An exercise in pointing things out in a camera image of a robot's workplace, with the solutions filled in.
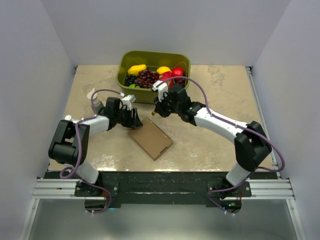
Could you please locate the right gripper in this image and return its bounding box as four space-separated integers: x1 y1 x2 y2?
154 91 181 118

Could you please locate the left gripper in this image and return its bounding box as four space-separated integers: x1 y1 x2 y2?
114 106 143 128

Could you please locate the brown cardboard express box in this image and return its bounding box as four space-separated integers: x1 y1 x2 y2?
128 117 173 161

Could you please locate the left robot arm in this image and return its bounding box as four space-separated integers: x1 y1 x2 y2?
48 95 143 196

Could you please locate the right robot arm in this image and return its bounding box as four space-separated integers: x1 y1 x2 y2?
152 80 272 197

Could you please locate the dark red grape bunch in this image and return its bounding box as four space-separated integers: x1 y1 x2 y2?
174 78 186 88

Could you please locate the pink dragon fruit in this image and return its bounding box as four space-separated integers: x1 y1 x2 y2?
158 71 174 88

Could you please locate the green pear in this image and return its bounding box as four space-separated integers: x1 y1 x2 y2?
128 84 140 89

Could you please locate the squeeze sauce bottle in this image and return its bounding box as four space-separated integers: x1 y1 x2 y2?
86 88 105 114

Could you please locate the purple grape bunch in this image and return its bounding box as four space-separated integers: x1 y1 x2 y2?
134 69 160 89

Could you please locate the yellow lemon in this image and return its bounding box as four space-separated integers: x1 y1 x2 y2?
156 66 172 75

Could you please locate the red apple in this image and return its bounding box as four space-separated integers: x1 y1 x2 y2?
171 67 185 81

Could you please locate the black grape bunch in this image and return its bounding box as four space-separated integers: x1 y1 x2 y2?
124 74 137 87

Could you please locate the yellow mango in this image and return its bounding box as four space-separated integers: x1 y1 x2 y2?
127 64 147 76

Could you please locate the olive green plastic bin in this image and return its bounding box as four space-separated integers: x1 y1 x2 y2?
116 50 191 104

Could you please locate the pump soap bottle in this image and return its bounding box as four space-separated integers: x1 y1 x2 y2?
64 115 72 121

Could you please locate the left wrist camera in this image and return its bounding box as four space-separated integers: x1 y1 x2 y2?
121 94 136 111

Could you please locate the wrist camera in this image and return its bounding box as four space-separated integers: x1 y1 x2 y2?
151 80 168 102
121 94 136 111

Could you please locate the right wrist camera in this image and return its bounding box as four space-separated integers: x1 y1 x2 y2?
151 80 168 102

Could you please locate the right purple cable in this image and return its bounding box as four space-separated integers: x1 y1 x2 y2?
152 76 286 216

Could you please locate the purple cable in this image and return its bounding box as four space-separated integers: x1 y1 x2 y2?
59 89 126 214
152 76 286 216

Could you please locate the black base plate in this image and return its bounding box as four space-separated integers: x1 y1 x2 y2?
44 170 278 209

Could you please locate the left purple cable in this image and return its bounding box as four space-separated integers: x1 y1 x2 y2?
59 89 126 214

